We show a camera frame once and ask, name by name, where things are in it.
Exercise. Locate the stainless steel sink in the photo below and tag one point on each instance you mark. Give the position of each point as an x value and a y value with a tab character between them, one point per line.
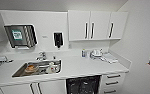
19	72

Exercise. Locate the white three-door wall cabinet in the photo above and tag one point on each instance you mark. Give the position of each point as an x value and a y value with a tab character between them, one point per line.
97	25

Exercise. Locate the chrome faucet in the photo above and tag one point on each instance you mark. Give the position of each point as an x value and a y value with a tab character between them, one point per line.
42	56

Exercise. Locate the white three-drawer unit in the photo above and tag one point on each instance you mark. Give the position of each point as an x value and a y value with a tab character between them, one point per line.
112	83

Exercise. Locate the stack of white plates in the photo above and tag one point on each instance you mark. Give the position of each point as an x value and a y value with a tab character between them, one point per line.
96	54

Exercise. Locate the black soap dispenser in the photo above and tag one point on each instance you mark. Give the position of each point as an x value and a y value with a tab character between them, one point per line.
58	39

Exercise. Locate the white two-door sink cabinet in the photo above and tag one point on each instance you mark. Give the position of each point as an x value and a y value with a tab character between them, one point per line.
31	88

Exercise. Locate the white cup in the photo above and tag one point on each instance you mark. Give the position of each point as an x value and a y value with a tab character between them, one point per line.
52	67

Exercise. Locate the orange bowl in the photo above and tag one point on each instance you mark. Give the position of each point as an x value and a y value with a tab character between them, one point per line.
30	68

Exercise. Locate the paper towel dispenser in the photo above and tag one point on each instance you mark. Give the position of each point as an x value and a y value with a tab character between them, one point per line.
21	36

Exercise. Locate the small white bottle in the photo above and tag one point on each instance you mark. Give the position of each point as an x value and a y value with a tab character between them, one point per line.
88	54

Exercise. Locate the chrome sink knob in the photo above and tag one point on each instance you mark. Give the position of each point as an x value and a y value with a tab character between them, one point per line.
54	57

